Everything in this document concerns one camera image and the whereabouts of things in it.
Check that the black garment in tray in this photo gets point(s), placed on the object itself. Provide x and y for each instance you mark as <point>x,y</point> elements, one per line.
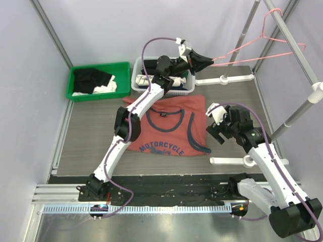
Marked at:
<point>88,73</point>

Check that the red tank top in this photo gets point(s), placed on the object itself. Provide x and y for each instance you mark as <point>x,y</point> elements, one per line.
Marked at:
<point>174,126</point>

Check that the white garment in tray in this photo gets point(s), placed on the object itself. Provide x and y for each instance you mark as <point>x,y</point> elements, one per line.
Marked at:
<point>108,87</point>

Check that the grey clothes rack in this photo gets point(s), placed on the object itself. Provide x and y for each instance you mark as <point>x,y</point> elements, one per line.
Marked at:
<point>280,34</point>

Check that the white printed rolled garment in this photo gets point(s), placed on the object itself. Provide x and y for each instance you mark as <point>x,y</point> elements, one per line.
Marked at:
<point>141,80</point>

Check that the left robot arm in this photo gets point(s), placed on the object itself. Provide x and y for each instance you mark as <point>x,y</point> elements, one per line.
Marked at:
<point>127,126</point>

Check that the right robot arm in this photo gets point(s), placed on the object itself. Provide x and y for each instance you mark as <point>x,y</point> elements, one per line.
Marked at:
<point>288,207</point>

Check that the pink wire hanger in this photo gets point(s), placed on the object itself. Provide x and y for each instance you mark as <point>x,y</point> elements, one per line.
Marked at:
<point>252,59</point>

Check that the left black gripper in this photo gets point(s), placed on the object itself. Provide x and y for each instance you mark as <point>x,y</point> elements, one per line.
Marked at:
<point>196,62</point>

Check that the white slotted cable duct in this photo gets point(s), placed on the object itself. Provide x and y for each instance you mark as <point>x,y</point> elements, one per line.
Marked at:
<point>103,209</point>

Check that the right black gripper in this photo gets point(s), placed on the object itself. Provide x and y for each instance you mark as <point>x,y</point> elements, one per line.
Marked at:
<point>217,131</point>

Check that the black folded garment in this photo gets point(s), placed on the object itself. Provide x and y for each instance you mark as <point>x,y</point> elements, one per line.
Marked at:
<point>150,65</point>

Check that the grey aluminium frame post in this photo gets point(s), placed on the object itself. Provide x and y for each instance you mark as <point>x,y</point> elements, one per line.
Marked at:
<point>51,31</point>

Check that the green plastic tray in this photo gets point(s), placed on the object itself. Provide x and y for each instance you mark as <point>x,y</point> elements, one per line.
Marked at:
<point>120,70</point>

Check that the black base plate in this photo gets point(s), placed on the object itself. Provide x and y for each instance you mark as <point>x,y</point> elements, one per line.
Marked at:
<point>165,190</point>

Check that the white plastic basket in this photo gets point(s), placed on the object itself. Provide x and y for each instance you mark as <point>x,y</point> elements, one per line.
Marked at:
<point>189,86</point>

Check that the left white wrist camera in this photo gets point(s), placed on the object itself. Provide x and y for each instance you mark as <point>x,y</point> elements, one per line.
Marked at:
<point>184,48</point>

